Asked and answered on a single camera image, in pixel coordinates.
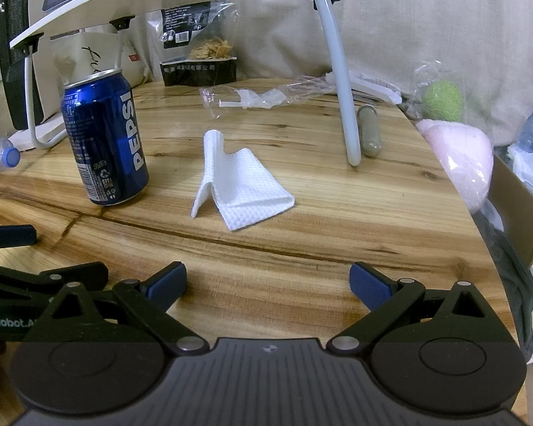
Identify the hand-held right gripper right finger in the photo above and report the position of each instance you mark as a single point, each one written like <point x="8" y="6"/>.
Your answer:
<point x="369" y="286"/>

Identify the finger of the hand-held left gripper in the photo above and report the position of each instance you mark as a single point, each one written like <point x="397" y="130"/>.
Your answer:
<point x="20" y="234"/>
<point x="84" y="273"/>

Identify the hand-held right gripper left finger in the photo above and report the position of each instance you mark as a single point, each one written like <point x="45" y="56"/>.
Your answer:
<point x="168" y="283"/>

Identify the white waffle cloth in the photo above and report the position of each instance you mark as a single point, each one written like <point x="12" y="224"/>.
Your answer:
<point x="244" y="186"/>

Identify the blue soda can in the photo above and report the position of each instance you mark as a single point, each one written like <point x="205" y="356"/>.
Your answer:
<point x="104" y="142"/>

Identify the white flat board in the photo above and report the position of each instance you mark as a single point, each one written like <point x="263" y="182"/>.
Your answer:
<point x="49" y="131"/>

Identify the dark cloth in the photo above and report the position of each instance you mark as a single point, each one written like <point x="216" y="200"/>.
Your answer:
<point x="506" y="266"/>

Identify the grey-green capsule tube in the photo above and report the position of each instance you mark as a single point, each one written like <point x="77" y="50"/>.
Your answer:
<point x="367" y="133"/>

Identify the pink plush toy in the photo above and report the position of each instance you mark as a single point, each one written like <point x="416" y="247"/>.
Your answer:
<point x="459" y="155"/>

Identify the cardboard box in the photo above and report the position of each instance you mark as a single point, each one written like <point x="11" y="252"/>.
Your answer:
<point x="517" y="213"/>

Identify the black mesh chair back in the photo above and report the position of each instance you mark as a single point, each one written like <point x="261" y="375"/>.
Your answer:
<point x="15" y="53"/>

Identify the white plastic bag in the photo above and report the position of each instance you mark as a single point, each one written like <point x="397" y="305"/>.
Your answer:
<point x="531" y="168"/>

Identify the white booklet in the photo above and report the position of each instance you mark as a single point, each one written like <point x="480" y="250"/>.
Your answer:
<point x="375" y="86"/>

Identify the clear plastic wrapper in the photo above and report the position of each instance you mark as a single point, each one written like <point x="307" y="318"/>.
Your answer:
<point x="257" y="97"/>

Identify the black snack bag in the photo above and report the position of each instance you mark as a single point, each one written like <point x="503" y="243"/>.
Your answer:
<point x="197" y="69"/>

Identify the green yarn ball in bag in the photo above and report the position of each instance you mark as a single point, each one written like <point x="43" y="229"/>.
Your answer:
<point x="426" y="73"/>

